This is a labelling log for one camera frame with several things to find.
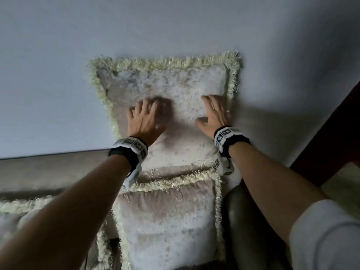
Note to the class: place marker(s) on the person's left hand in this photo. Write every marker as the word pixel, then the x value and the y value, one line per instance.
pixel 143 123

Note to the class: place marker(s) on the person's right hand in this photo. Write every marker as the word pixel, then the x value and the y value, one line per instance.
pixel 216 118

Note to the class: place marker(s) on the person's left thumb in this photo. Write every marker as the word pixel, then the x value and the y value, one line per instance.
pixel 161 129

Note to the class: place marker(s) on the person's left middle finger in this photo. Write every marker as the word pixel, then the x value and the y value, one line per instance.
pixel 147 105

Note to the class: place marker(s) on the person's left little finger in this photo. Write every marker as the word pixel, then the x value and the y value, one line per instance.
pixel 130 112

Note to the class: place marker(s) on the person's right thumb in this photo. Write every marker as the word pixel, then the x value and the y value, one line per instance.
pixel 202 122

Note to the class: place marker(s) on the cream fringed velvet cushion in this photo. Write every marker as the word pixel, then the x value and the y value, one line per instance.
pixel 174 87
pixel 168 224
pixel 17 219

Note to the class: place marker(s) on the person's left forearm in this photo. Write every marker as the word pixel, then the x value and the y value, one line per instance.
pixel 73 213

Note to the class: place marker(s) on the person's right forearm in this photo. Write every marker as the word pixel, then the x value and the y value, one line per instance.
pixel 270 188

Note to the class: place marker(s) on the brown sofa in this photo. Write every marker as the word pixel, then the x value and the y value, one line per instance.
pixel 42 174

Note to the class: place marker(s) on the dark wooden furniture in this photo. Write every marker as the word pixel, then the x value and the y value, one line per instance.
pixel 334 137

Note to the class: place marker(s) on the white sleeve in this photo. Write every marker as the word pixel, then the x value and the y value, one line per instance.
pixel 326 239

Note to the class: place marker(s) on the black white wrist camera band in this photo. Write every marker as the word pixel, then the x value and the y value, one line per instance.
pixel 132 150
pixel 227 137

